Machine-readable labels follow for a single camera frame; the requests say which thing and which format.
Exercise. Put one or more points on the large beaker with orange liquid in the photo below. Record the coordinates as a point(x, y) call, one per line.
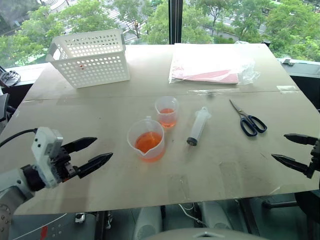
point(148, 141)

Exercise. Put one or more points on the black window frame post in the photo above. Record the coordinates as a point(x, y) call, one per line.
point(175, 22)

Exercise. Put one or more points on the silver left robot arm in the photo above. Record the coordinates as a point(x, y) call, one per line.
point(13, 183)

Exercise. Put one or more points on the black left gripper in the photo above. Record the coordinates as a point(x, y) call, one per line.
point(61, 165)

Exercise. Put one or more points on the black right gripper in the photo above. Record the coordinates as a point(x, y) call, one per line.
point(315, 155)

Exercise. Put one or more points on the white perforated plastic basket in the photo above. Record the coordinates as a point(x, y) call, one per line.
point(92, 62)

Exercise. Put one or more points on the clear plastic bag with papers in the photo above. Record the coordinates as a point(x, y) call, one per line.
point(210, 65)

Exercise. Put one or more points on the clear plastic syringe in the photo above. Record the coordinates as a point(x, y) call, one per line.
point(198, 126)

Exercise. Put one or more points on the clear tape strip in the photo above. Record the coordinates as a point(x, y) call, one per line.
point(287, 88)

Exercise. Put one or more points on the small beaker with orange liquid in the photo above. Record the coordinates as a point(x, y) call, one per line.
point(167, 113)

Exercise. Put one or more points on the grey rounded robot body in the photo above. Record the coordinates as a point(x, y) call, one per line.
point(207, 233)

